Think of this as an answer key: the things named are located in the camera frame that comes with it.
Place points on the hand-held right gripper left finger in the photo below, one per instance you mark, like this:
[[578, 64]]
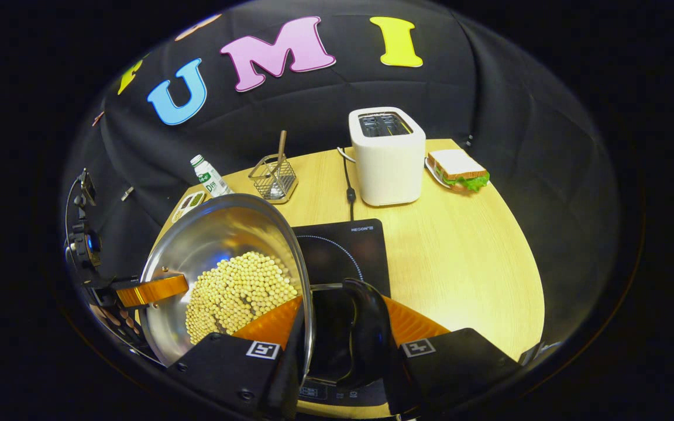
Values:
[[287, 380]]

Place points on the white toaster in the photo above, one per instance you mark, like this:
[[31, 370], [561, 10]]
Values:
[[387, 169]]

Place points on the black induction cooktop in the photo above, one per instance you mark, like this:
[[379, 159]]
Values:
[[343, 245]]

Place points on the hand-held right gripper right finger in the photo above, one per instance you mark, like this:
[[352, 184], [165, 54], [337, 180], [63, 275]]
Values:
[[401, 380]]

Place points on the white drink bottle green label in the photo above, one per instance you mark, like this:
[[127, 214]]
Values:
[[208, 175]]

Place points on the silver cloth clip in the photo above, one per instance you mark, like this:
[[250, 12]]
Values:
[[127, 193]]

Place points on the white divided dish of beans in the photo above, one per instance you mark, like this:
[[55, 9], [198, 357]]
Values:
[[188, 204]]

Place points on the pile of yellow soybeans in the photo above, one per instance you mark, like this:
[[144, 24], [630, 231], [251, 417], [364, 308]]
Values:
[[237, 292]]

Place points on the black backdrop cloth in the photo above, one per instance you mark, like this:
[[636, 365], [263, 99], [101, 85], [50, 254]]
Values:
[[518, 146]]

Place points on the white sandwich plate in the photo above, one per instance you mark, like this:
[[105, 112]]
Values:
[[432, 175]]

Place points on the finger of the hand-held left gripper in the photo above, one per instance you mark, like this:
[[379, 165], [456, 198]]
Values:
[[155, 290]]

